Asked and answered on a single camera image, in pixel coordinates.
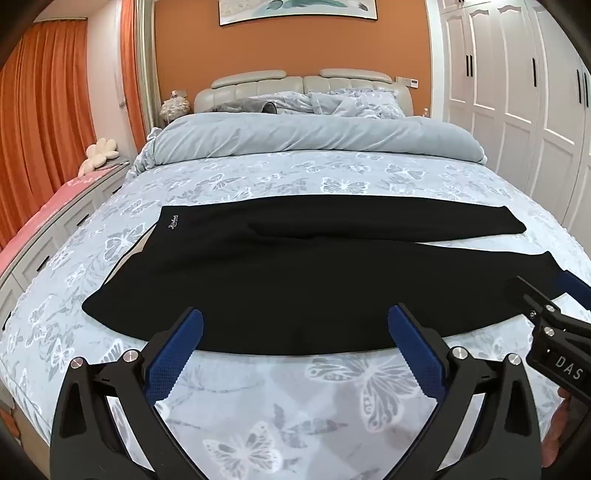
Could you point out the wide orange curtain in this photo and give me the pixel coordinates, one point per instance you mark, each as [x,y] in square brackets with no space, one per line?
[41,115]

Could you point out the white wardrobe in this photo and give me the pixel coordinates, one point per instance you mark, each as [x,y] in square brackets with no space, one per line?
[508,92]

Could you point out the person's right hand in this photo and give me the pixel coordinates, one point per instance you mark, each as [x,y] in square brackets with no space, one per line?
[568,434]

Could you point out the black pants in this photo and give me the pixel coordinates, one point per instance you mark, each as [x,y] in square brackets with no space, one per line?
[300,286]

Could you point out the narrow orange curtain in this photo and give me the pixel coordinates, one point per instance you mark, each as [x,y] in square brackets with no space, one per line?
[131,69]

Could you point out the white flower bouquet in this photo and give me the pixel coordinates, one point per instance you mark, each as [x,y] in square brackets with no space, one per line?
[174,107]

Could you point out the white wall switch panel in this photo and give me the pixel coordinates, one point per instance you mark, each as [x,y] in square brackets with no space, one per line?
[408,83]

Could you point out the cream flower cushion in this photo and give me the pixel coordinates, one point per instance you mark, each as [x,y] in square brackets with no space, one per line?
[99,154]

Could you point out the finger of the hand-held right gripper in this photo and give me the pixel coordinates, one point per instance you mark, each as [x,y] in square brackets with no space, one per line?
[521,293]
[575,284]

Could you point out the pink blanket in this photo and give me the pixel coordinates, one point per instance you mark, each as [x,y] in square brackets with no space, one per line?
[46,203]

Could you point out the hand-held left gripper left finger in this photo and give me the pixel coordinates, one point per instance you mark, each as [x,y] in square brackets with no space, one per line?
[173,353]

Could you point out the white drawer bench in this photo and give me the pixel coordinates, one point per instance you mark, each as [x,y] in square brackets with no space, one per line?
[46,251]

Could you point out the framed wall painting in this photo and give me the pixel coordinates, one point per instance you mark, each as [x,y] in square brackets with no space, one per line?
[295,9]

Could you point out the grey duvet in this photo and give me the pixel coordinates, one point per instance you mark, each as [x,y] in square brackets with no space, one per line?
[300,134]

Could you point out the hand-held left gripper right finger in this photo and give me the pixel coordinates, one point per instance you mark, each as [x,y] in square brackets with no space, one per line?
[418,355]

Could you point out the butterfly print pillow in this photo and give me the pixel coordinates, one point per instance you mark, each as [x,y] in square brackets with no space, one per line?
[355,104]
[288,102]

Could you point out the butterfly print bed sheet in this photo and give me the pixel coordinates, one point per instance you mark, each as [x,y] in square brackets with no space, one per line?
[277,177]

